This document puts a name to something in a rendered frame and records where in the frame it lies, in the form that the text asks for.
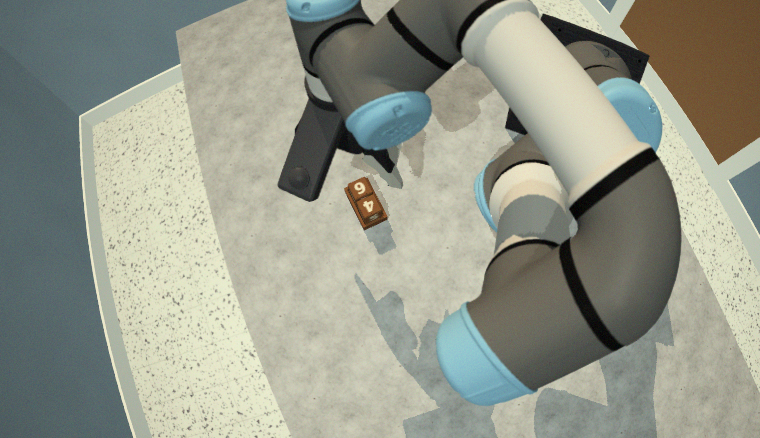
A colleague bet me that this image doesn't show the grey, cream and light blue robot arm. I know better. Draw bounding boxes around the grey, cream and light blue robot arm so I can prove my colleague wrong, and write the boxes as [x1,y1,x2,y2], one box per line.
[278,0,682,406]

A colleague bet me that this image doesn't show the brown wooden tray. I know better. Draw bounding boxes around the brown wooden tray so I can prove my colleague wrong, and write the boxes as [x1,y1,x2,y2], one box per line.
[344,178,388,230]

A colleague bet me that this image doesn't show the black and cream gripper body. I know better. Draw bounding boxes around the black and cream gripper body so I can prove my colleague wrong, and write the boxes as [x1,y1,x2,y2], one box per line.
[304,75,364,154]

